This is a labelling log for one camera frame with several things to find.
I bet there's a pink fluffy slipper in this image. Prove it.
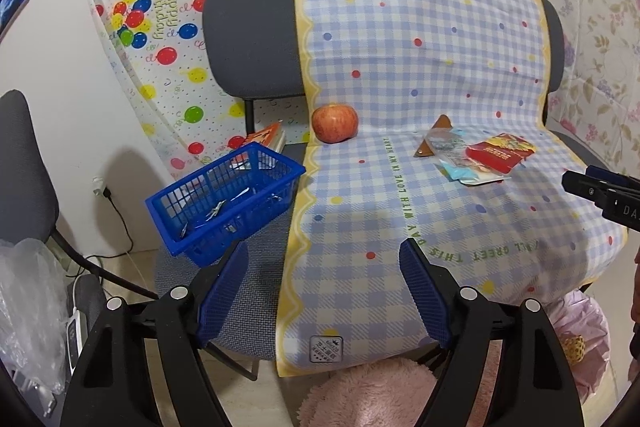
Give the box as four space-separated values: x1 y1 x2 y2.
466 340 502 427
297 358 436 427

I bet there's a blue plastic basket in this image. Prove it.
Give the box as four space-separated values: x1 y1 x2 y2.
145 143 305 268

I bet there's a clear plastic bag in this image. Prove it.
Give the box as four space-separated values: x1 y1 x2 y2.
1 239 68 395

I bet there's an orange book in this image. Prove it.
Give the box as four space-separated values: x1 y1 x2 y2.
244 121 286 153

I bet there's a white power adapter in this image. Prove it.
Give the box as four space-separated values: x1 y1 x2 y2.
65 291 88 373

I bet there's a blue checkered cloth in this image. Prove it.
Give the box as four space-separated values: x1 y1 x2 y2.
276 0 627 376

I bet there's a red apple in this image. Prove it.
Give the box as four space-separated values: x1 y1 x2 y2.
311 104 359 144

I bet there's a grey chair right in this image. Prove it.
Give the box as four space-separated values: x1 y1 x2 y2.
540 0 605 167

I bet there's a clear blue plastic wrapper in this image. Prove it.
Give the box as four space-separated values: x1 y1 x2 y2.
435 127 510 186

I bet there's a red snack wrapper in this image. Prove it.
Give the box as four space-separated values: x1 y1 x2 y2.
465 133 537 174

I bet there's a black power cable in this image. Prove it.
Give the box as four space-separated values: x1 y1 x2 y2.
74 185 137 278

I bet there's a person's right hand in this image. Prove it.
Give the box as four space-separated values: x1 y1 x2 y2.
630 249 640 324

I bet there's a brown triangular wrapper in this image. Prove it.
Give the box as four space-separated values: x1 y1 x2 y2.
414 114 454 157

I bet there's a yellow foam fruit net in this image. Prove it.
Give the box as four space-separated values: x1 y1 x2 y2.
561 335 586 366

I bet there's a pink fluffy slipper right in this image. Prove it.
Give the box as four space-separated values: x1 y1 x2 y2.
466 340 502 427

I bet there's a floral pattern sheet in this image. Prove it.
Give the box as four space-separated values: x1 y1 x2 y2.
549 0 640 176

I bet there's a pink trash bag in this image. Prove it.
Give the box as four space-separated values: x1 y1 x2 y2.
546 289 611 403

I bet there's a pink fluffy slipper left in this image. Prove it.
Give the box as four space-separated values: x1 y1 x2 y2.
297 358 436 427

